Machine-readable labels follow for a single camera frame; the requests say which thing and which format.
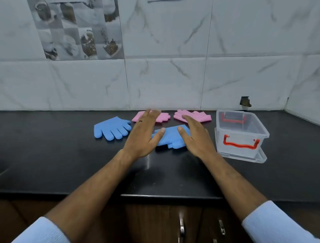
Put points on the person's left hand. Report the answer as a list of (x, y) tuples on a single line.
[(140, 140)]

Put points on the clear plastic box lid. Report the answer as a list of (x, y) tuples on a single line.
[(261, 157)]

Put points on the person's right thumb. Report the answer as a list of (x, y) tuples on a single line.
[(182, 135)]

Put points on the person's right hand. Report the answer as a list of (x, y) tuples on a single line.
[(198, 142)]

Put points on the person's left thumb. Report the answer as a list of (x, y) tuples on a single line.
[(159, 136)]

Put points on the brown wooden cabinet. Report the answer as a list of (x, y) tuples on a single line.
[(150, 222)]

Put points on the white right sleeve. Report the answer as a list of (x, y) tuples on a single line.
[(272, 222)]

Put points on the white left sleeve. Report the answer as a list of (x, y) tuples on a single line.
[(42, 231)]

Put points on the person's left forearm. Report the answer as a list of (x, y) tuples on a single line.
[(95, 187)]

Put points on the white sleeve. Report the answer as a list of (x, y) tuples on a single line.
[(42, 231), (272, 222)]

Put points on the person's right forearm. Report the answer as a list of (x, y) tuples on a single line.
[(232, 185)]

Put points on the blue rubber glove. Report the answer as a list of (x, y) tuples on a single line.
[(110, 127), (172, 137)]

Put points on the pink rubber glove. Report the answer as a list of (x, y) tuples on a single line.
[(162, 117), (200, 116)]

